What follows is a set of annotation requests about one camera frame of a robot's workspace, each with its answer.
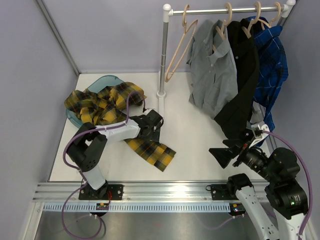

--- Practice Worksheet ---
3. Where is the teal plastic tub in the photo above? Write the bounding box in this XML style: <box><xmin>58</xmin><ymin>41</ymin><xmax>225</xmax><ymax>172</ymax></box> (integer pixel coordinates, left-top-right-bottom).
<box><xmin>65</xmin><ymin>75</ymin><xmax>124</xmax><ymax>129</ymax></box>

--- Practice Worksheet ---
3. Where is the wooden hanger of black shirt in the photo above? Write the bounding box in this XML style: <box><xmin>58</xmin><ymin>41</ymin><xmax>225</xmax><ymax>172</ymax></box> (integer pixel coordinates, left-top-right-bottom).
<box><xmin>241</xmin><ymin>1</ymin><xmax>262</xmax><ymax>39</ymax></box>

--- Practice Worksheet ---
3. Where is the aluminium mounting rail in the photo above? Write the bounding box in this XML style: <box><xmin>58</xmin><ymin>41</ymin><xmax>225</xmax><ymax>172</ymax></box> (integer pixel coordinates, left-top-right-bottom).
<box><xmin>32</xmin><ymin>181</ymin><xmax>212</xmax><ymax>203</ymax></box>

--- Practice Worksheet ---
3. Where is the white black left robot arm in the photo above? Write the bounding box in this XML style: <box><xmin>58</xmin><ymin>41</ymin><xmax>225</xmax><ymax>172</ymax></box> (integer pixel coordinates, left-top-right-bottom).
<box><xmin>63</xmin><ymin>109</ymin><xmax>164</xmax><ymax>201</ymax></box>

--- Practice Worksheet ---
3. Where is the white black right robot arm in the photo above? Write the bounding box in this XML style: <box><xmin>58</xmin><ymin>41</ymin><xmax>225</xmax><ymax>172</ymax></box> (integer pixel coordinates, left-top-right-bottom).
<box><xmin>208</xmin><ymin>140</ymin><xmax>309</xmax><ymax>240</ymax></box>

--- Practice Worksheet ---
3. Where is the wooden hanger of grey shirt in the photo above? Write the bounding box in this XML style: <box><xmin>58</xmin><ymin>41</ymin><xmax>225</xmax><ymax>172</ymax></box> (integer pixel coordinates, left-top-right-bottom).
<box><xmin>215</xmin><ymin>2</ymin><xmax>233</xmax><ymax>40</ymax></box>

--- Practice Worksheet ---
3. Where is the black shirt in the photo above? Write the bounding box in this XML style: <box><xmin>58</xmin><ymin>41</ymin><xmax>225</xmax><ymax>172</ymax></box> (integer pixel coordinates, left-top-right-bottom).
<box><xmin>214</xmin><ymin>19</ymin><xmax>260</xmax><ymax>139</ymax></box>

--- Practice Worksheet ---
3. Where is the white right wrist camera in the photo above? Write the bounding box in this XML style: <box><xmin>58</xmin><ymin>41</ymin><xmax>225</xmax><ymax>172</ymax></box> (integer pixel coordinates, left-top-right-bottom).
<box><xmin>249</xmin><ymin>121</ymin><xmax>270</xmax><ymax>148</ymax></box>

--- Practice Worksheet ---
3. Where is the grey shirt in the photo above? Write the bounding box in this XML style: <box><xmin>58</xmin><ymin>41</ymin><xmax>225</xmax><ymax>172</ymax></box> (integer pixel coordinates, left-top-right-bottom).
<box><xmin>187</xmin><ymin>19</ymin><xmax>238</xmax><ymax>119</ymax></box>

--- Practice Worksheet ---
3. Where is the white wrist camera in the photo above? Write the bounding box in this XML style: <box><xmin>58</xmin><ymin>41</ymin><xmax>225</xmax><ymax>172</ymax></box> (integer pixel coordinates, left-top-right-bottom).
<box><xmin>143</xmin><ymin>108</ymin><xmax>156</xmax><ymax>115</ymax></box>
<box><xmin>249</xmin><ymin>121</ymin><xmax>270</xmax><ymax>148</ymax></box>

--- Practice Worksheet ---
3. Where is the white slotted cable duct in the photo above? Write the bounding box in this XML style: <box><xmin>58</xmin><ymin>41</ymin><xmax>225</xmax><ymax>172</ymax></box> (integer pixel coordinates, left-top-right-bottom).
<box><xmin>43</xmin><ymin>202</ymin><xmax>231</xmax><ymax>213</ymax></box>

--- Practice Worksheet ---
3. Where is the wooden hanger of blue shirt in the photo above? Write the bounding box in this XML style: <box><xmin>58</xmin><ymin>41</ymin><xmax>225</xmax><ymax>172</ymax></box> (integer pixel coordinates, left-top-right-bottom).
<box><xmin>257</xmin><ymin>1</ymin><xmax>282</xmax><ymax>30</ymax></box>

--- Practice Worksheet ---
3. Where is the yellow plaid shirt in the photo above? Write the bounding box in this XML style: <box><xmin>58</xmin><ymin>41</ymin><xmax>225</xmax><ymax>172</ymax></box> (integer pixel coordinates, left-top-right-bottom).
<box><xmin>64</xmin><ymin>82</ymin><xmax>176</xmax><ymax>172</ymax></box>

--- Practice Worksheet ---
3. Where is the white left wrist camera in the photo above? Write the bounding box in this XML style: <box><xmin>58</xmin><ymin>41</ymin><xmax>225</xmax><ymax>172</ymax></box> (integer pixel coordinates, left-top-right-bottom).
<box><xmin>143</xmin><ymin>108</ymin><xmax>156</xmax><ymax>115</ymax></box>

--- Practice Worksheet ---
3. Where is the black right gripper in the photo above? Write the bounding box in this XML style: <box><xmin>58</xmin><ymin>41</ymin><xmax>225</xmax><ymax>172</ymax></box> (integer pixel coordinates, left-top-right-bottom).
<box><xmin>209</xmin><ymin>131</ymin><xmax>279</xmax><ymax>183</ymax></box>

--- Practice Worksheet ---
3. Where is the blue plaid shirt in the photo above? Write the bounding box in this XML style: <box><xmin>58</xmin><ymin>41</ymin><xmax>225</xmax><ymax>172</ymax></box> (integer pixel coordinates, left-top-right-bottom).
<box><xmin>251</xmin><ymin>16</ymin><xmax>289</xmax><ymax>132</ymax></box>

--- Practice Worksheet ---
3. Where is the white metal clothes rack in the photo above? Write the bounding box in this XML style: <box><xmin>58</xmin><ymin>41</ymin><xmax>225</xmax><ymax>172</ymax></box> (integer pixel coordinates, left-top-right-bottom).
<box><xmin>156</xmin><ymin>0</ymin><xmax>297</xmax><ymax>151</ymax></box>

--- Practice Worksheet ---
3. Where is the purple cable under right base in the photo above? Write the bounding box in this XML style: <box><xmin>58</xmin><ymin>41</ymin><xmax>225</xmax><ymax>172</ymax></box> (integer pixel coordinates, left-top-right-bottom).
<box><xmin>199</xmin><ymin>212</ymin><xmax>251</xmax><ymax>231</ymax></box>

